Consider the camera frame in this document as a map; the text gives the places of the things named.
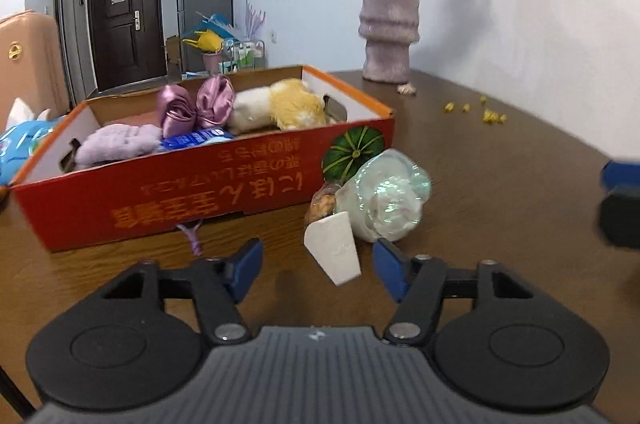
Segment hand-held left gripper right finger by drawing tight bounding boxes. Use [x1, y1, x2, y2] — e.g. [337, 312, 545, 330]
[372, 238, 539, 347]

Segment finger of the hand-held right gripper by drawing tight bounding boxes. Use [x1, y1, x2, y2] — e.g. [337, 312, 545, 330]
[596, 185, 640, 250]
[601, 160, 640, 193]

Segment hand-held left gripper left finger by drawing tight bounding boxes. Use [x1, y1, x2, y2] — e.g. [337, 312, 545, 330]
[99, 239, 264, 346]

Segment white wedge sponge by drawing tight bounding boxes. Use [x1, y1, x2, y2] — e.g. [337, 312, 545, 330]
[303, 211, 362, 287]

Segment red cardboard box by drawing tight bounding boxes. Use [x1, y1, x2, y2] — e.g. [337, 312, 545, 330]
[9, 64, 397, 253]

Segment blue white packet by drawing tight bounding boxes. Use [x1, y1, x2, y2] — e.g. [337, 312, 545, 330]
[161, 129, 235, 151]

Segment purple fluffy cloth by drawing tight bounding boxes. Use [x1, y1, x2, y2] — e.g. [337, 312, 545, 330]
[75, 122, 164, 169]

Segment purple ribbon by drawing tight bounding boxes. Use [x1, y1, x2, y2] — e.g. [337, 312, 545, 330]
[175, 221, 204, 256]

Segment brown speckled pouch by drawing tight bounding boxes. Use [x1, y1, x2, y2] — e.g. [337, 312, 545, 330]
[304, 183, 346, 225]

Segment scattered yellow crumbs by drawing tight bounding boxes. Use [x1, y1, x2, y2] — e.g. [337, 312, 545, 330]
[443, 95, 507, 125]

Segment white yellow plush toy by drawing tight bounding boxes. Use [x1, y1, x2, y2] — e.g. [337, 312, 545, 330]
[230, 77, 332, 135]

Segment pink bucket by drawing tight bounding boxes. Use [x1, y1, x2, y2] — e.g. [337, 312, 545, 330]
[201, 51, 224, 75]

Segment metal storage trolley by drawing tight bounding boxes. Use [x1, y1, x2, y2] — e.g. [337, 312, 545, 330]
[219, 37, 266, 73]

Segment brown carton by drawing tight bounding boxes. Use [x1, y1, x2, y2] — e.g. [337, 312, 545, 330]
[164, 34, 184, 80]

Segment yellow plastic item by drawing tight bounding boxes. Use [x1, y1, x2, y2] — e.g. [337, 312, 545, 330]
[180, 29, 224, 54]

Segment pink ribbed vase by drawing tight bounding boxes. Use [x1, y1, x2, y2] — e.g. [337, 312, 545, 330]
[358, 0, 421, 84]

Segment blue folded bags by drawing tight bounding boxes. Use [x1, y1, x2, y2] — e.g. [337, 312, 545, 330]
[194, 11, 241, 40]

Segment purple feather decoration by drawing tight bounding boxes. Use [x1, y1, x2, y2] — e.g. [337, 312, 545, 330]
[243, 0, 269, 40]

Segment blue tissue pack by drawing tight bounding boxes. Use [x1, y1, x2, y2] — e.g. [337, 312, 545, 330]
[0, 97, 69, 185]

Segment dark brown entrance door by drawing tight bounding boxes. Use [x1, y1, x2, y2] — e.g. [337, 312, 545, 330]
[86, 0, 169, 94]

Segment pink suitcase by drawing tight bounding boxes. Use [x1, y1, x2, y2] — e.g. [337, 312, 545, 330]
[0, 10, 71, 131]

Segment side door frame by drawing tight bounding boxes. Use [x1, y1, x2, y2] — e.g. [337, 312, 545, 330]
[53, 0, 77, 106]

